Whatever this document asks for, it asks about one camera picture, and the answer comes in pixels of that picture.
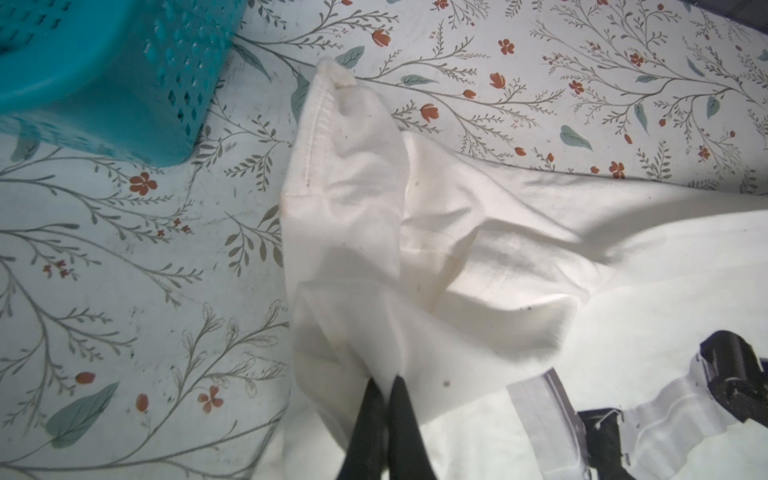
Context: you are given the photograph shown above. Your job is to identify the teal plastic laundry basket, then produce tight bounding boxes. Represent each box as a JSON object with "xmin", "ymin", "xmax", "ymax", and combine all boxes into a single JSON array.
[{"xmin": 1, "ymin": 0, "xmax": 246, "ymax": 167}]

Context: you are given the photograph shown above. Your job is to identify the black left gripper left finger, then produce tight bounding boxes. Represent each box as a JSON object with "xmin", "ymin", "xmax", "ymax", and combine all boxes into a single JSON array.
[{"xmin": 337, "ymin": 379, "xmax": 387, "ymax": 480}]

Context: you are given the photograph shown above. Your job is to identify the white t shirt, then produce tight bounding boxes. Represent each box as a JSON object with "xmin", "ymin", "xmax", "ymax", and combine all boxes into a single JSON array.
[{"xmin": 254, "ymin": 59, "xmax": 767, "ymax": 479}]

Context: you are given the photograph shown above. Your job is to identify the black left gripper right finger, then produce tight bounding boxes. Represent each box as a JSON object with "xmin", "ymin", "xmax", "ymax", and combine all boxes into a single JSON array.
[{"xmin": 387, "ymin": 376, "xmax": 437, "ymax": 480}]

